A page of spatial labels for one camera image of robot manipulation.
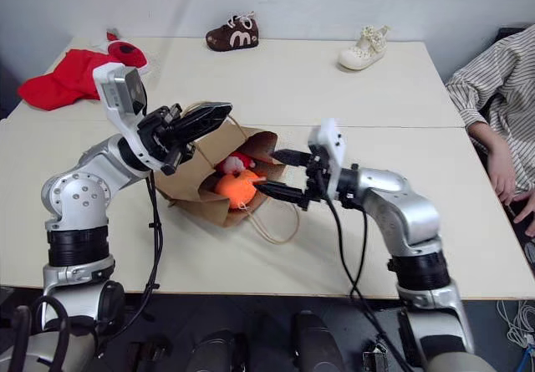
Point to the red plush with black spot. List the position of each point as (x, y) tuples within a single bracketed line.
[(125, 52)]

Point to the person's right forearm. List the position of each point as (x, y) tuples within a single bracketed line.
[(485, 136)]

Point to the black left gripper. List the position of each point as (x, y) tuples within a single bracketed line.
[(161, 138)]

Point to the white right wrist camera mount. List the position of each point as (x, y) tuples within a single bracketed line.
[(332, 146)]

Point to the orange plush toy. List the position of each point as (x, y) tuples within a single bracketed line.
[(236, 190)]

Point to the red fabric christmas stocking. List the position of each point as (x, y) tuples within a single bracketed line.
[(62, 81)]

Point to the red santa plush toy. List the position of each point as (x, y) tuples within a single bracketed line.
[(236, 163)]

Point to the black chair backrest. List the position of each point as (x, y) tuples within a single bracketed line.
[(511, 32)]

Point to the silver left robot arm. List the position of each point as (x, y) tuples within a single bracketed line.
[(77, 194)]

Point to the brown baby shoe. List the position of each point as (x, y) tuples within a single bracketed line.
[(232, 37)]

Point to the brown paper bag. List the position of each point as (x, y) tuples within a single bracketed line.
[(190, 181)]

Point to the person in striped shirt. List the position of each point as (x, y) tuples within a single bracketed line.
[(501, 79)]

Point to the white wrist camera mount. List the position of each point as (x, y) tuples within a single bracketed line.
[(332, 146), (119, 90)]

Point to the white dotted baby shoe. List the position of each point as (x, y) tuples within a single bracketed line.
[(361, 54)]

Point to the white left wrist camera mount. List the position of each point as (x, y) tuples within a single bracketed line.
[(119, 90)]

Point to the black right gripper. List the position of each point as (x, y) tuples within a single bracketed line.
[(314, 179)]

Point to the person's right hand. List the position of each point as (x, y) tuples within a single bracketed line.
[(501, 173)]

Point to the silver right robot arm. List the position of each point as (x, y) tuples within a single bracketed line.
[(401, 209)]

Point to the person's left hand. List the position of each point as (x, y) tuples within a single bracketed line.
[(527, 213)]

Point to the small black box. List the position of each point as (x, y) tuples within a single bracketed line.
[(375, 359)]

